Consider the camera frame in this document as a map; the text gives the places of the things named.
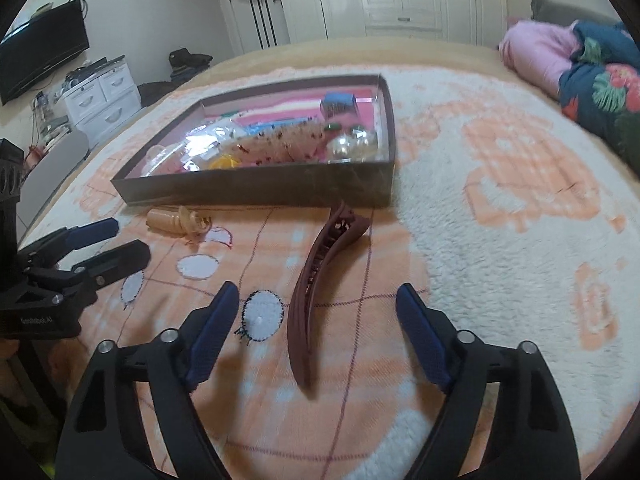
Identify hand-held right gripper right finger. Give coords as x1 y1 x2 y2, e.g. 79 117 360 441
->
395 283 581 480

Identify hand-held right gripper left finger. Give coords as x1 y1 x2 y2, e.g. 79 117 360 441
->
55 281 241 480

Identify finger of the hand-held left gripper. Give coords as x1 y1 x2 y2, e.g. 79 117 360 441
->
72 240 152 288
17 217 120 267

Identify orange spiral hair tie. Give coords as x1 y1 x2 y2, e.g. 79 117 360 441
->
146 205 213 237

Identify maroon hair clip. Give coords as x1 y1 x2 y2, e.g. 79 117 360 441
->
286 201 371 391

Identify clear plastic bag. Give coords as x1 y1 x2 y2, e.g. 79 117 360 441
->
182 125 236 161

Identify brown cardboard box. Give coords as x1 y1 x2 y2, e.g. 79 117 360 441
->
110 74 397 209

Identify clear pearl hair claw clip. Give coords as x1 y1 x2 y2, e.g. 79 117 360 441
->
325 122 381 163

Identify pink fuzzy face hair clip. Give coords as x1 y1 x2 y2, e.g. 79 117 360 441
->
320 91 360 133

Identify grey rounded chair back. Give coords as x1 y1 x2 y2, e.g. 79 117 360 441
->
17 132 92 233

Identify orange white fleece blanket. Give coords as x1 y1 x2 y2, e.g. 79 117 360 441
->
20 55 640 480

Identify white hair claw clip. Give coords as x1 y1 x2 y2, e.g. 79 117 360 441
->
145 142 186 173

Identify cluttered desk items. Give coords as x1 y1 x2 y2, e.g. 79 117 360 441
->
30 80 69 147

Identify white drawer cabinet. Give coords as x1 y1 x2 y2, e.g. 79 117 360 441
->
62 62 142 136

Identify black flat box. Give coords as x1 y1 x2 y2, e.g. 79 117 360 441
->
67 56 126 79

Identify black flat screen television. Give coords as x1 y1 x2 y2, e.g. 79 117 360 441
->
0 0 91 107

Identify dark clothes pile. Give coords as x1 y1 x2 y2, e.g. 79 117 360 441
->
137 47 213 108

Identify blue booklet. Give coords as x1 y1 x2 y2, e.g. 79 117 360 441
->
245 117 321 129

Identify pink paper packet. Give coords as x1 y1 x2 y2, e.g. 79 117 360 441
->
227 96 377 132

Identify white door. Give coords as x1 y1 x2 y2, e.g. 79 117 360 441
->
212 0 291 54

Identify beige bed cover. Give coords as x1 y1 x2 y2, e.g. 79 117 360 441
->
200 35 507 82

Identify floral quilt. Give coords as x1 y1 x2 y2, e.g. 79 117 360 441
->
557 20 640 171

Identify grey headboard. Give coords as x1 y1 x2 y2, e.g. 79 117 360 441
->
530 0 626 27

